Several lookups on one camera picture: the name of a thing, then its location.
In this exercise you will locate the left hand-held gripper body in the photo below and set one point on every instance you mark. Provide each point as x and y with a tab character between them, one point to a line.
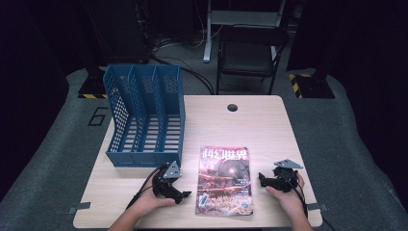
163	186

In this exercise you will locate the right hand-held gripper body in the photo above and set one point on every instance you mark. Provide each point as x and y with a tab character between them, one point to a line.
284	179

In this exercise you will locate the blue plastic file rack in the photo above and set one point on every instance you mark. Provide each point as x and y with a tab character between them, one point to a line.
144	159

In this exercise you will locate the red cover magazine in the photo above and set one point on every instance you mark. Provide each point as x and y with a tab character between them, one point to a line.
224	189

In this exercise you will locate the person's left hand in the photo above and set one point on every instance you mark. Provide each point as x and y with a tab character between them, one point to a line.
152	203

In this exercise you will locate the person's right hand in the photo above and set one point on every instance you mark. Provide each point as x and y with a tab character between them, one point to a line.
287	202

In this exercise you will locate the grey tape strip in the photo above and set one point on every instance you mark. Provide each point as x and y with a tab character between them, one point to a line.
317	207
78	207

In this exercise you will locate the black stand base striped edge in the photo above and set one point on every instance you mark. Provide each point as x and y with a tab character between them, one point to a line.
312	86
93	88

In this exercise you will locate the black folding chair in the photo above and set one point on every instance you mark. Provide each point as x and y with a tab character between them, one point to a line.
247	54

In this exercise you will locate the black metal chair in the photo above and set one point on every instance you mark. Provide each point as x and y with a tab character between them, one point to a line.
208	38

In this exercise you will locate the black cabinet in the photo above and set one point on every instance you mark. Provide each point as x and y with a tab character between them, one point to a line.
115	32

